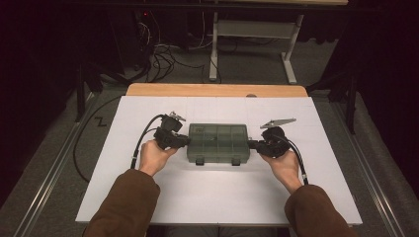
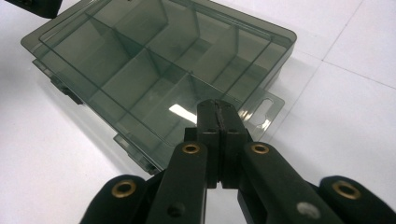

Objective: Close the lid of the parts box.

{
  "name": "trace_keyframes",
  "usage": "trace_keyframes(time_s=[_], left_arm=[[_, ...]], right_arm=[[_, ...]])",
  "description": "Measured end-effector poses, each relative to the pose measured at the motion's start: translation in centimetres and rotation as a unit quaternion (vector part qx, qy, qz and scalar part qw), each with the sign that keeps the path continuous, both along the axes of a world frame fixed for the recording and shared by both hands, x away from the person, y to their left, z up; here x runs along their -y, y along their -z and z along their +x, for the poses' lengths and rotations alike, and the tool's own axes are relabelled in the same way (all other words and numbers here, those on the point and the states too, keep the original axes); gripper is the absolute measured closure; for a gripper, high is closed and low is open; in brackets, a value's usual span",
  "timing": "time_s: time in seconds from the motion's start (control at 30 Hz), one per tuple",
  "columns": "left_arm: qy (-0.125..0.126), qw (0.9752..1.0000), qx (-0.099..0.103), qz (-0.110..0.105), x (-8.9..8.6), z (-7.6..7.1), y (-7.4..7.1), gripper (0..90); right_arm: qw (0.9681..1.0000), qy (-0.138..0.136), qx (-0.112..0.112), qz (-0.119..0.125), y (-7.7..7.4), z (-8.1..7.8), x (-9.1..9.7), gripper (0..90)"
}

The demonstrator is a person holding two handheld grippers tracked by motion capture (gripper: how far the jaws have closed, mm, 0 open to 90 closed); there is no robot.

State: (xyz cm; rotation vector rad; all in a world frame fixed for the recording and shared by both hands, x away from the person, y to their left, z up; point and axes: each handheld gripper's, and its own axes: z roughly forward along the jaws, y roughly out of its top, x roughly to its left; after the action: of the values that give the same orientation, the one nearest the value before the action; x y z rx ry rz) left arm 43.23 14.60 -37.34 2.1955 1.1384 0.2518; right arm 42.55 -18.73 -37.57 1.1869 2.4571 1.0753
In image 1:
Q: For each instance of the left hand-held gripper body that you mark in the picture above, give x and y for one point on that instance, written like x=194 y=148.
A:
x=168 y=138

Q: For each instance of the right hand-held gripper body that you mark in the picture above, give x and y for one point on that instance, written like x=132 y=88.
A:
x=275 y=144

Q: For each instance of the grey plastic compartment box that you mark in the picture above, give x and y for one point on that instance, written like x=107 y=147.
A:
x=217 y=148

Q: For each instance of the person's left hand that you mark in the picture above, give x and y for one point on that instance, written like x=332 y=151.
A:
x=153 y=158

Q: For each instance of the person's right hand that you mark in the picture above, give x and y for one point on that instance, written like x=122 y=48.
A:
x=286 y=169

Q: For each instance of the white table cover sheet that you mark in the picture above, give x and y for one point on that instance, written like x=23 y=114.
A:
x=214 y=191

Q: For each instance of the black metal stand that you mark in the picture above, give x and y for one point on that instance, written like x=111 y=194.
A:
x=351 y=98
x=80 y=92

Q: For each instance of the aluminium floor rail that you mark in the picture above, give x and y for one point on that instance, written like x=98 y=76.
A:
x=49 y=177
x=372 y=184

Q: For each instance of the white metal desk frame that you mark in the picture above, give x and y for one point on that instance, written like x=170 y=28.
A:
x=257 y=29

